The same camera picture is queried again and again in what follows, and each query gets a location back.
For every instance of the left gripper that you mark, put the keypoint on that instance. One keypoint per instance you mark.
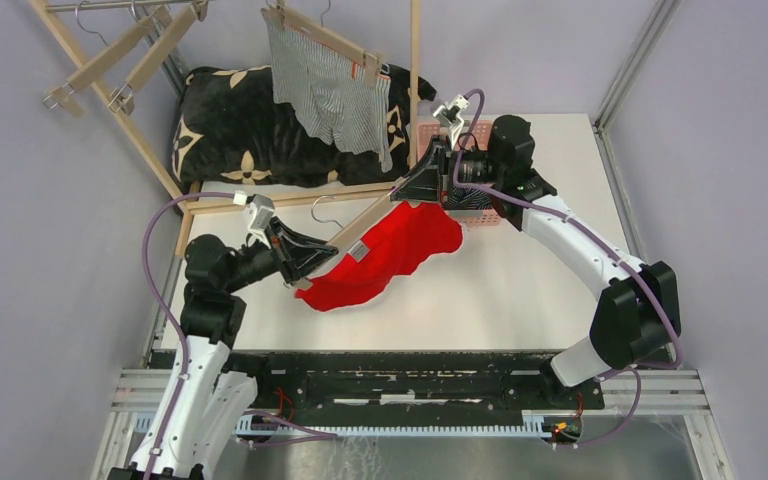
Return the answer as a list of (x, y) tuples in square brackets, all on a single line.
[(300, 254)]

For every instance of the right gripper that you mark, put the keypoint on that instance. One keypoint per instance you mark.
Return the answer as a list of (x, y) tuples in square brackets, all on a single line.
[(424, 182)]

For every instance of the beige hanger with red underwear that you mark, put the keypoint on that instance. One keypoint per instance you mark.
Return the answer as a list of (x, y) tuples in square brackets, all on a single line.
[(350, 234)]

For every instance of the red underwear with white lettering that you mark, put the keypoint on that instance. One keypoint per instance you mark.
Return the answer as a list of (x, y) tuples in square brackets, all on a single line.
[(396, 246)]

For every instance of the navy striped underwear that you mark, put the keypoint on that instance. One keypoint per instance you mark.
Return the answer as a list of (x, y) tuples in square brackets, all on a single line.
[(467, 199)]

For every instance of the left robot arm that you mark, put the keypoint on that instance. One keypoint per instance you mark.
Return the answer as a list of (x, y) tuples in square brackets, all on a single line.
[(202, 402)]

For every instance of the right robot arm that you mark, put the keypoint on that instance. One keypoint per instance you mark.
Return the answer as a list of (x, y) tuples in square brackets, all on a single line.
[(637, 304)]

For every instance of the grey striped underwear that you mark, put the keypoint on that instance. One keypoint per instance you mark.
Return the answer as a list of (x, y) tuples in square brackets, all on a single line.
[(335, 99)]

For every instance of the empty beige clip hanger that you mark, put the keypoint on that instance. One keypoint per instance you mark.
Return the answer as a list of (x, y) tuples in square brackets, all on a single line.
[(90, 71)]

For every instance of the pink plastic basket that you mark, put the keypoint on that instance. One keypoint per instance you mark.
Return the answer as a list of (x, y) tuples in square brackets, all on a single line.
[(474, 169)]

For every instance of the black floral plush cushion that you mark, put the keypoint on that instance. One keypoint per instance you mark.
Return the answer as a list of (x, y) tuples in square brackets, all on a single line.
[(230, 130)]

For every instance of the aluminium corner profile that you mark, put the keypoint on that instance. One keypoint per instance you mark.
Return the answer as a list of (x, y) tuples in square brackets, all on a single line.
[(644, 44)]

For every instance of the metal hanging rod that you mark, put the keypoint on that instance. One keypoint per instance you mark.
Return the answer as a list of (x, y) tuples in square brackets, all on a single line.
[(108, 5)]

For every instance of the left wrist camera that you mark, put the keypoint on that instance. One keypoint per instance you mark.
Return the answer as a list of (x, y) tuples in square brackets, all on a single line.
[(259, 210)]

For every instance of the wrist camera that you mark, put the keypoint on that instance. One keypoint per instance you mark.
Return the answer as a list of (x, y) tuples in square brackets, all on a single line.
[(450, 117), (259, 210)]

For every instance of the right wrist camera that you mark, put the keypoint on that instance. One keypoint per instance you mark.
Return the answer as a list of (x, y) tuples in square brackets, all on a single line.
[(450, 117)]

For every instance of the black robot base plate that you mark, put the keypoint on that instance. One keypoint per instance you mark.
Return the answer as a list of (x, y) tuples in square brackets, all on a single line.
[(409, 389)]

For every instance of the wooden clothes rack frame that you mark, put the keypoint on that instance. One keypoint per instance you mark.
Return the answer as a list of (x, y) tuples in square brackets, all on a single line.
[(191, 209)]

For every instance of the white slotted cable duct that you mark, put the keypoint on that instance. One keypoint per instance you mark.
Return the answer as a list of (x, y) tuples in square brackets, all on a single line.
[(530, 426)]

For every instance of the aluminium wall profile left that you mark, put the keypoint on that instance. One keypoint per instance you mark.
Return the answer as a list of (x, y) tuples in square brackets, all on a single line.
[(159, 18)]

